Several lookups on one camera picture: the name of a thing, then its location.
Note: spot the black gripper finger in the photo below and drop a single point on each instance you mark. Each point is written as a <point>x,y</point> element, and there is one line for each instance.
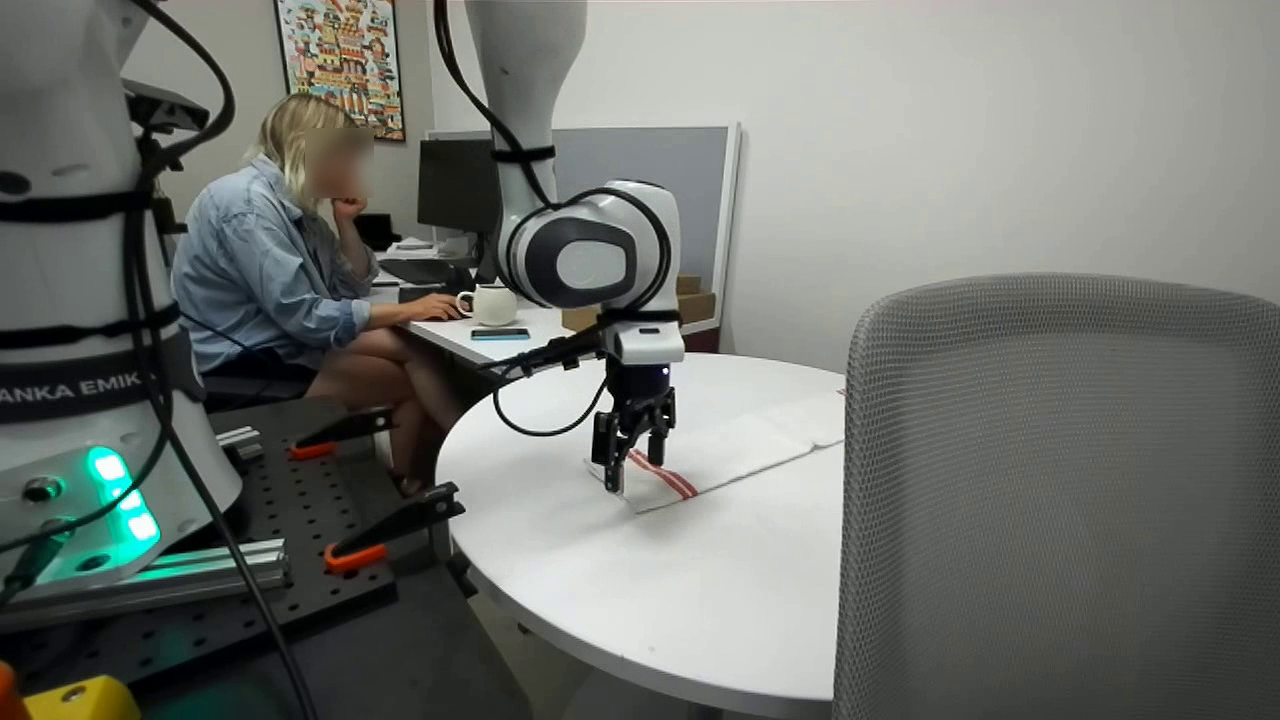
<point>659,433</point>
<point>610,452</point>

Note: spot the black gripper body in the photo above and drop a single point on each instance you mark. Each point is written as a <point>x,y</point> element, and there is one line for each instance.
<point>642,392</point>

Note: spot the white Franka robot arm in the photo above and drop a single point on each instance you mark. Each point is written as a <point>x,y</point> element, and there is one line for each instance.
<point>83,202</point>

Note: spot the brown cardboard box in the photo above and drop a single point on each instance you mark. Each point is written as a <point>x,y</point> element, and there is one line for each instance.
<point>582,318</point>

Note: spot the small labelled cardboard box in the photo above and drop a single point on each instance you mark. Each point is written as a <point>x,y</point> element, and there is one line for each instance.
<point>689,285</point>

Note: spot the smartphone with teal case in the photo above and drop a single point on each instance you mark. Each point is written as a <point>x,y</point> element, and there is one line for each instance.
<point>502,334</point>

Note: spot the white ceramic mug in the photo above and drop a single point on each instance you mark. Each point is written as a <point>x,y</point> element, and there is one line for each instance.
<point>498,305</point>

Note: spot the stack of papers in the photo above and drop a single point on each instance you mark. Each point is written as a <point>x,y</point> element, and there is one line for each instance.
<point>405,248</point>

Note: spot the black computer monitor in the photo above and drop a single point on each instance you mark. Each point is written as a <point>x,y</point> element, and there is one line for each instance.
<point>460,186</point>

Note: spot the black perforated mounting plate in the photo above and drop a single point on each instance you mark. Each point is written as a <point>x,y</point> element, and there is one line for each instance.
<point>284,500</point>

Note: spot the dark office chair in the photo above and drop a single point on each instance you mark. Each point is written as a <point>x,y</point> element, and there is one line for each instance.
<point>252,387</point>

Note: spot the blonde woman in denim shirt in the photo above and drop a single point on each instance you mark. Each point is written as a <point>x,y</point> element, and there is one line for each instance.
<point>252,267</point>

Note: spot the grey office chair back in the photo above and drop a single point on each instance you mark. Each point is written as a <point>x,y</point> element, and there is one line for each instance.
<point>1064,504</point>

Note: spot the yellow plastic object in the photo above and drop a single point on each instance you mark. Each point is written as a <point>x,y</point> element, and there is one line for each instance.
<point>83,701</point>

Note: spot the orange plastic object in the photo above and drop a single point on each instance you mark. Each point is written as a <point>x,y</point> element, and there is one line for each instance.
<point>10,699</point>

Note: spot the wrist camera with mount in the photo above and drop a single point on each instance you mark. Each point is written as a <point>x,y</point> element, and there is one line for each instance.
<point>649,343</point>

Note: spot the aluminium rail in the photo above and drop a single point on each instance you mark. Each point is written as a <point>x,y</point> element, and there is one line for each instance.
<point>215,561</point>

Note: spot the colourful framed wall picture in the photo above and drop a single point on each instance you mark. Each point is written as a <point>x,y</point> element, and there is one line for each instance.
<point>342,63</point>

